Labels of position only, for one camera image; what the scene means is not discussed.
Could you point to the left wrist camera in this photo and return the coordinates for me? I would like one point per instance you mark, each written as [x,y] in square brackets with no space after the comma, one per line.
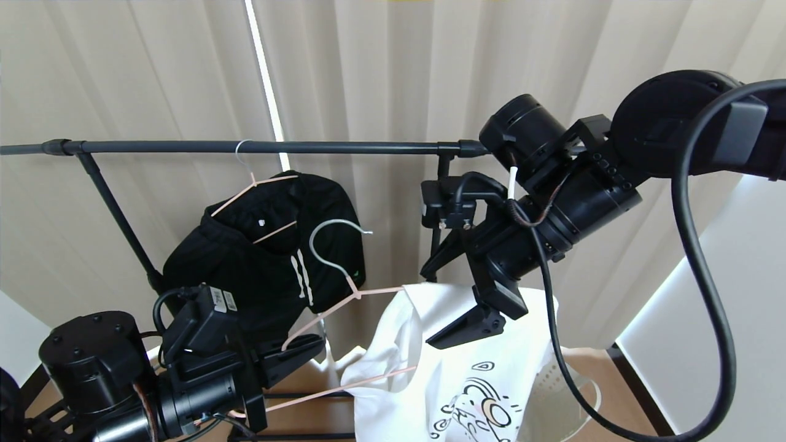
[202,319]

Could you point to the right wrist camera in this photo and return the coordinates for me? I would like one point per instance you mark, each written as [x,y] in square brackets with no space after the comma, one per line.
[442,202]

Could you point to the black shorts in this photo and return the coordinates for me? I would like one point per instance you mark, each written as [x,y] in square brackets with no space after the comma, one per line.
[245,276]

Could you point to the white garment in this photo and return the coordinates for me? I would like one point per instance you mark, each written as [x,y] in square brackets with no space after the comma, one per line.
[430,344]

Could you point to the black clothes rack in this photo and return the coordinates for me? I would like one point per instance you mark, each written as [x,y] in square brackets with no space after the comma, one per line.
[338,147]

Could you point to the pink clothes hanger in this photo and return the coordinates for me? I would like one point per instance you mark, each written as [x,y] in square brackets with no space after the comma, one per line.
[245,190]
[319,319]

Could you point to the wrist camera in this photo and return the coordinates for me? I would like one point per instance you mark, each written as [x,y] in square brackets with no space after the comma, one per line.
[202,319]
[442,202]

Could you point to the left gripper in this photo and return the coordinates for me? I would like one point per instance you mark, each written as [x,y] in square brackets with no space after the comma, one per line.
[196,393]

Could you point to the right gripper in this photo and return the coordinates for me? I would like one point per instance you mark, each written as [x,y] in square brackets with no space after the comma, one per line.
[552,227]

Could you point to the beige curtain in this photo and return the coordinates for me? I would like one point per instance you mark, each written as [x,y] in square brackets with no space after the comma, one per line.
[368,73]

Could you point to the white laundry basket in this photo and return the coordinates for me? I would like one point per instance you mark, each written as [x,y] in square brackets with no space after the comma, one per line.
[552,399]

